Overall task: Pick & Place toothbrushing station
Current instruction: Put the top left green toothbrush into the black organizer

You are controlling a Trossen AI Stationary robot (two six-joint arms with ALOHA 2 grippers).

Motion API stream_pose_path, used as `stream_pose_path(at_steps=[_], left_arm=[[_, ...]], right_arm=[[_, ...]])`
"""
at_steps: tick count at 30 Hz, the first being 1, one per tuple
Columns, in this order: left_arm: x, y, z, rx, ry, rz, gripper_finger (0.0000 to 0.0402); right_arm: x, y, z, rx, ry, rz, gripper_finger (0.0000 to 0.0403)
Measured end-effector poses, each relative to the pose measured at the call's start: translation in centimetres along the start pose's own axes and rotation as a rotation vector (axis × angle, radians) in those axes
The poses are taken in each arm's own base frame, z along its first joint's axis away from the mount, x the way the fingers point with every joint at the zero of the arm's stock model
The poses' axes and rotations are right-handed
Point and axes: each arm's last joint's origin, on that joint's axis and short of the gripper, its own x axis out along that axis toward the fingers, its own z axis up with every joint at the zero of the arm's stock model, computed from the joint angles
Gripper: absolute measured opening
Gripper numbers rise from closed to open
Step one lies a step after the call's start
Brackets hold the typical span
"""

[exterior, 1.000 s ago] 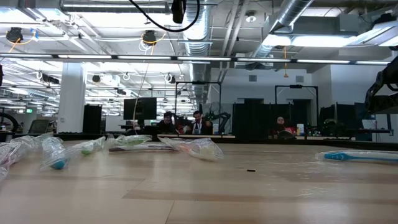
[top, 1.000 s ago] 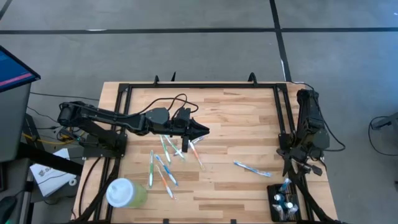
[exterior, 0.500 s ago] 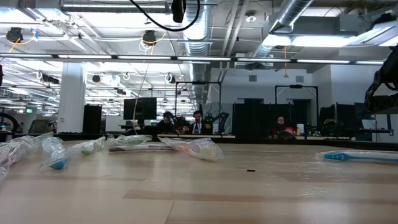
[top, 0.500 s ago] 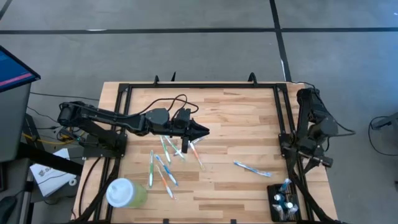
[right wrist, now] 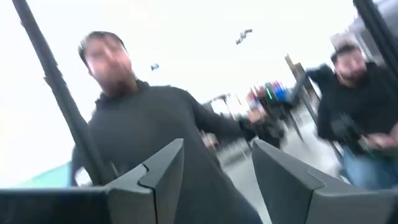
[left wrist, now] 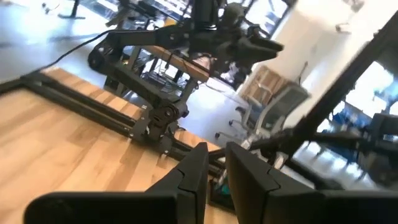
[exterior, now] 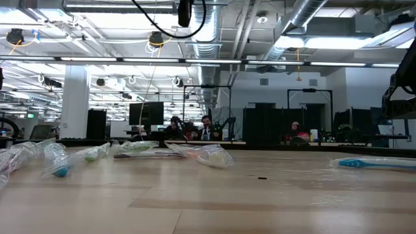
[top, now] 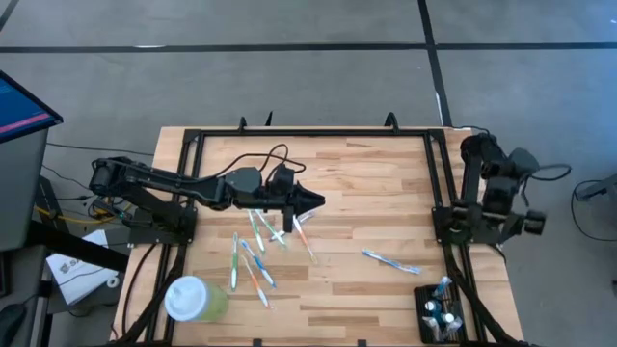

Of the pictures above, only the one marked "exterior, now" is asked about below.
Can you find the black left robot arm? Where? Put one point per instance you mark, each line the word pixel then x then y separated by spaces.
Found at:
pixel 1 79

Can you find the black background robot arm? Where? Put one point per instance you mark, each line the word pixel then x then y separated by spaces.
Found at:
pixel 231 125

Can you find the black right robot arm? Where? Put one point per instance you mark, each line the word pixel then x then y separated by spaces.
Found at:
pixel 406 71

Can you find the person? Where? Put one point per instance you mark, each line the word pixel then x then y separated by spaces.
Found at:
pixel 295 135
pixel 174 131
pixel 206 130

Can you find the white blue background bottle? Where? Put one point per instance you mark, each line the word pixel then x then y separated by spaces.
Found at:
pixel 225 135

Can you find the wooden background table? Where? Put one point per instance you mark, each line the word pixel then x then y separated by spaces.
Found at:
pixel 211 142
pixel 341 144

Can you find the orange white bagged toothbrush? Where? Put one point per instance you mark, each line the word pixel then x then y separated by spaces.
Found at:
pixel 217 159
pixel 13 159

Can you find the long LED light bar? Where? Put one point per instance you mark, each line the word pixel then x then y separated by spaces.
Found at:
pixel 211 61

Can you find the black background monitor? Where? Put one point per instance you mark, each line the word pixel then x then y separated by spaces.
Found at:
pixel 146 113

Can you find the green white bagged toothbrush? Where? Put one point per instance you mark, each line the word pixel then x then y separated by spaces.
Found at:
pixel 139 148
pixel 32 148

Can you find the white yellow background bottle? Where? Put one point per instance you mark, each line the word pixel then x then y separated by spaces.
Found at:
pixel 314 136

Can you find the black tall cabinet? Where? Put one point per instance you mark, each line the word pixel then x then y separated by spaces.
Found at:
pixel 96 125

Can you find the round ceiling sensor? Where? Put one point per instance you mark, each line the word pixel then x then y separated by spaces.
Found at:
pixel 262 19

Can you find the teal white bagged toothbrush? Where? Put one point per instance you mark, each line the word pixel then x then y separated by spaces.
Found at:
pixel 91 157

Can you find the white building column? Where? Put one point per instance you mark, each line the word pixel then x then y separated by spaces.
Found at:
pixel 74 107

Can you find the rectangular ceiling light panel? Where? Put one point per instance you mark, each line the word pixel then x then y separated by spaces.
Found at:
pixel 325 42

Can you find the dark background monitors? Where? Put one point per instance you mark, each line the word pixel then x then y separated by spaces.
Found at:
pixel 357 122

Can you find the blue white bagged toothbrush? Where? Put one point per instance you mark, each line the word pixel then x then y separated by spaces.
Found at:
pixel 357 164
pixel 61 171

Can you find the grey open laptop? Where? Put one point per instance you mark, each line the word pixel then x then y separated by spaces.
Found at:
pixel 40 132

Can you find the black curved hoop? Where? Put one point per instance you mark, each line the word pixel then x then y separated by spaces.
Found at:
pixel 17 130

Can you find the black background rig frame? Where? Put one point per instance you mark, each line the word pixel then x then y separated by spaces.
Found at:
pixel 208 86
pixel 308 90

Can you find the black partition wall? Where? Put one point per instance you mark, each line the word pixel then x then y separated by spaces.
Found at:
pixel 266 126

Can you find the wide silver ceiling duct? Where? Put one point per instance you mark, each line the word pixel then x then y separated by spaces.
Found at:
pixel 204 32

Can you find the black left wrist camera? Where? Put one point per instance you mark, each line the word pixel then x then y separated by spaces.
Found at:
pixel 185 14

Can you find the slanted silver ceiling duct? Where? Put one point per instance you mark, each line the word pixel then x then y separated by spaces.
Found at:
pixel 305 13

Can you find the black aluminium rig frame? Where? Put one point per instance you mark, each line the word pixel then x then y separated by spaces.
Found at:
pixel 390 150

